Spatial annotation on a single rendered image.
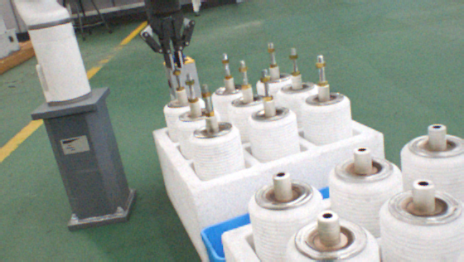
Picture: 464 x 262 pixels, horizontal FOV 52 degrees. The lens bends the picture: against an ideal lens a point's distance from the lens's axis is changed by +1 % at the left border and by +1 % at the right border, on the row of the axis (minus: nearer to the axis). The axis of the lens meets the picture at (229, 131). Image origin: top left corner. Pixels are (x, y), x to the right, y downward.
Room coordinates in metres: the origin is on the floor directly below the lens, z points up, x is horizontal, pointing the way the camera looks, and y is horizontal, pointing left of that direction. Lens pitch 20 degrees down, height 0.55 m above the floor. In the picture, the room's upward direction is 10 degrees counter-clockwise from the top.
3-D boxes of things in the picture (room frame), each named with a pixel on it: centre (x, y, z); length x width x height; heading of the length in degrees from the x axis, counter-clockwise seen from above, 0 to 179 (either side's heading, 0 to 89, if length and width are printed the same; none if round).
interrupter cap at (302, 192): (0.55, -0.05, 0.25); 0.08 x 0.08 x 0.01
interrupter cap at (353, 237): (0.43, -0.08, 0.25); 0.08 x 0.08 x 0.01
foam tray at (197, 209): (0.99, -0.05, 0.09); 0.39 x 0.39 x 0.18; 16
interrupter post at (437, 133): (0.61, -0.28, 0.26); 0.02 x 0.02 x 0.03
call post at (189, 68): (1.24, 0.10, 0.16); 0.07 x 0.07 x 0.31; 16
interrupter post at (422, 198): (0.46, -0.20, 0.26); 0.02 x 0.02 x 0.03
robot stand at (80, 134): (1.09, 0.35, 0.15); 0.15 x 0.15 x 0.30; 88
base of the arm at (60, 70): (1.09, 0.35, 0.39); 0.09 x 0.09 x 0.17; 88
